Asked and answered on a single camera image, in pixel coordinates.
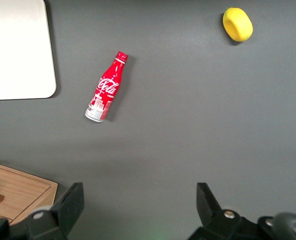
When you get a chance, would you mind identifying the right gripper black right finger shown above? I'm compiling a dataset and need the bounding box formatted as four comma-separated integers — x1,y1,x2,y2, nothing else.
187,182,261,240

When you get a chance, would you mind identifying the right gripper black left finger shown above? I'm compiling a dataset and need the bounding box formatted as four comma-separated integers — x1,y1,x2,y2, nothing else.
25,182,85,240

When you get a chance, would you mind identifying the red coca-cola bottle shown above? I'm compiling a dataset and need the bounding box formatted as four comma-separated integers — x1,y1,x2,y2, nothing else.
84,51,129,123

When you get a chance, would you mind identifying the cream rectangular plastic tray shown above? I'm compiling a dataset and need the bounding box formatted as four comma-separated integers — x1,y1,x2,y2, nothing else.
0,0,57,102

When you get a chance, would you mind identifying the light wooden drawer cabinet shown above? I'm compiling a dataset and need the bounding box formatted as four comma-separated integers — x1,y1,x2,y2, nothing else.
0,160,59,227

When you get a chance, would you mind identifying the light wooden drawer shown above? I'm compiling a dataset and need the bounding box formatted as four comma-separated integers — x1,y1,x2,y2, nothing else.
0,171,51,221

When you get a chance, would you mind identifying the yellow foam lemon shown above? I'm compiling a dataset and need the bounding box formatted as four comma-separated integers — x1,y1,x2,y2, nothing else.
222,7,254,43

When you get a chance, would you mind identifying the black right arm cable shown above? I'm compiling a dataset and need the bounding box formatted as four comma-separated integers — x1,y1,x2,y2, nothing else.
257,211,296,240

